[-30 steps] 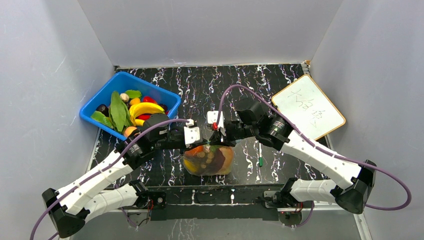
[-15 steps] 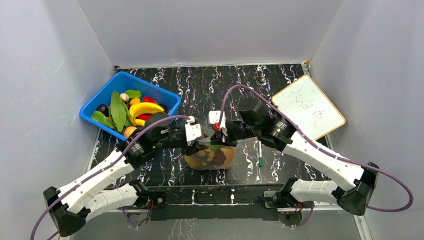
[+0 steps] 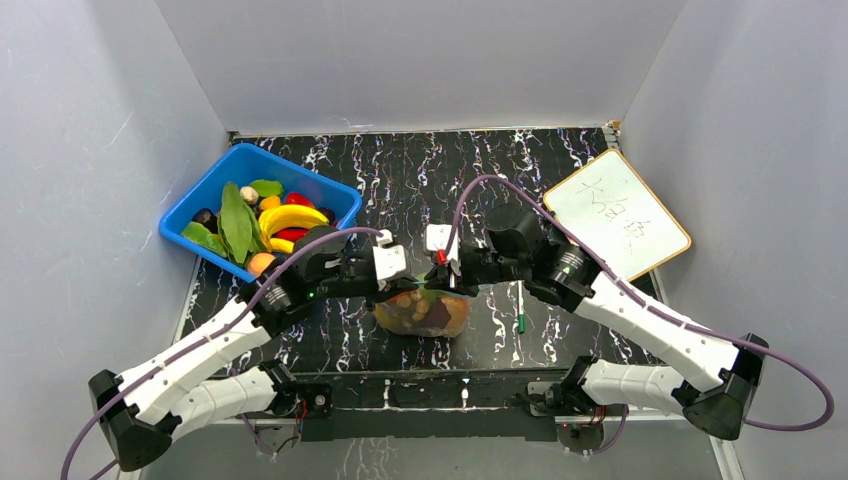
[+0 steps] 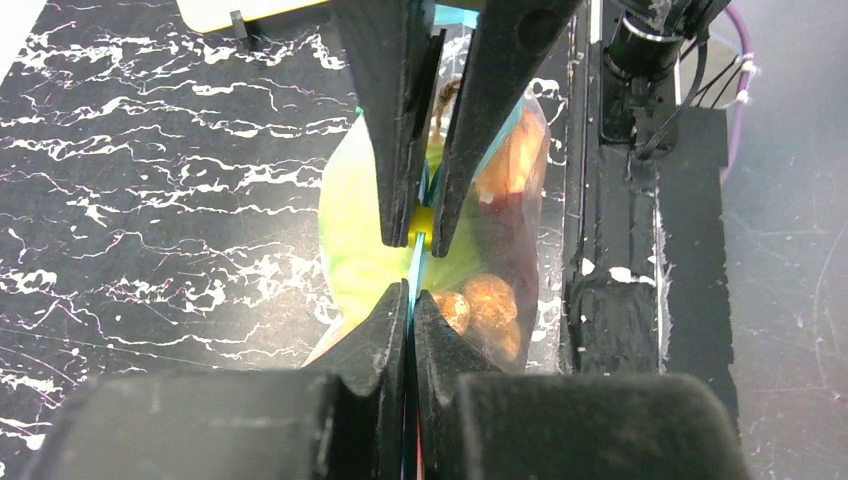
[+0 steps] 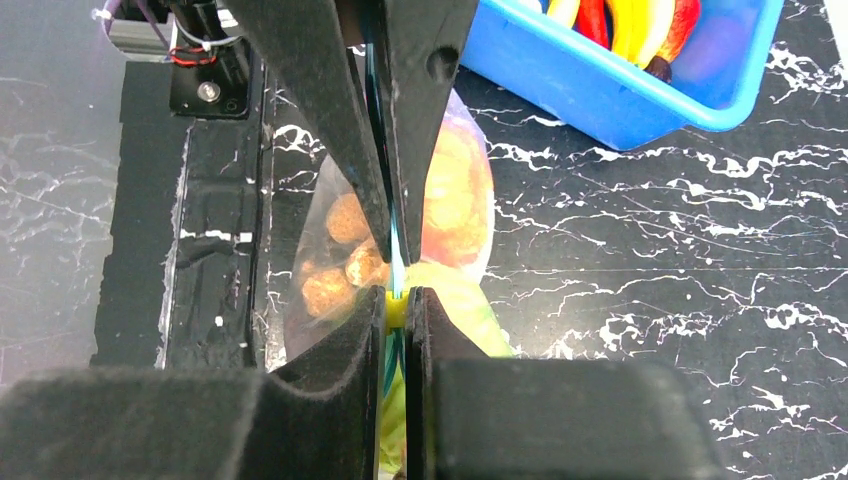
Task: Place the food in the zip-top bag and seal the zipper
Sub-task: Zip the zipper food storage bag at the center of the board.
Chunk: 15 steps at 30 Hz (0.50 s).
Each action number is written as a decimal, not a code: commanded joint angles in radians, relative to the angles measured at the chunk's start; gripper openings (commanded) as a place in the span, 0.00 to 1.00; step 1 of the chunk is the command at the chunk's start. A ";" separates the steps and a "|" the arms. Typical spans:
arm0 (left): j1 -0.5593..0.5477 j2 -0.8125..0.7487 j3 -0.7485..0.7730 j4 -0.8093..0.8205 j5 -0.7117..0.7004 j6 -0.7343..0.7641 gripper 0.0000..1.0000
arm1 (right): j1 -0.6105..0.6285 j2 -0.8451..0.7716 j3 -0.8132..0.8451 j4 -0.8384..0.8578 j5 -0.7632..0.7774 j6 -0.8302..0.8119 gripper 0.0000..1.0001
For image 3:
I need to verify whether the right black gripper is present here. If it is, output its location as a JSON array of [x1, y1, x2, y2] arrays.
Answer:
[[424, 247, 529, 298]]

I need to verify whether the clear zip top bag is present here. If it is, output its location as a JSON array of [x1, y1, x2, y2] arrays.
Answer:
[[374, 287, 471, 338]]

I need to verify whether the orange papaya slice toy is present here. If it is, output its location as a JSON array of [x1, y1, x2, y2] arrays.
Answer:
[[420, 296, 470, 338]]

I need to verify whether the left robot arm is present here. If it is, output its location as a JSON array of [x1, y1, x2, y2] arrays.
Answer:
[[86, 227, 415, 472]]

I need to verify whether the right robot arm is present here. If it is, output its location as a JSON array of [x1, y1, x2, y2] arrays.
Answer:
[[424, 204, 767, 440]]

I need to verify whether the green capped white marker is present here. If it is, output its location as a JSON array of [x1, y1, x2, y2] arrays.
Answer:
[[516, 281, 526, 335]]

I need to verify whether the peach toy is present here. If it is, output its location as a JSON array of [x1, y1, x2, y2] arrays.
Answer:
[[245, 252, 276, 277]]

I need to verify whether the yellow banana bunch toy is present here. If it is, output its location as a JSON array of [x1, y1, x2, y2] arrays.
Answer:
[[258, 204, 330, 254]]

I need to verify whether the white dry erase board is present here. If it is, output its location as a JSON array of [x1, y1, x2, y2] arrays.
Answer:
[[543, 149, 692, 280]]

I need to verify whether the blue plastic bin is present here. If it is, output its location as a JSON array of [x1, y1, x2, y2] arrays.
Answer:
[[159, 143, 363, 282]]

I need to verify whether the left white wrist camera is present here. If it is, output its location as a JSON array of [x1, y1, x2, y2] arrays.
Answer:
[[372, 230, 409, 291]]

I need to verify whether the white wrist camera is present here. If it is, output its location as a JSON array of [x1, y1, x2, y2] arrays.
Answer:
[[372, 230, 409, 291], [424, 224, 461, 290]]

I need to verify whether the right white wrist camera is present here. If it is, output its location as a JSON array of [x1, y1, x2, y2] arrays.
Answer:
[[424, 224, 461, 290]]

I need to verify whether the aluminium frame rail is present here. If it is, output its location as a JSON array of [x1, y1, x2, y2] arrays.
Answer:
[[115, 374, 747, 480]]

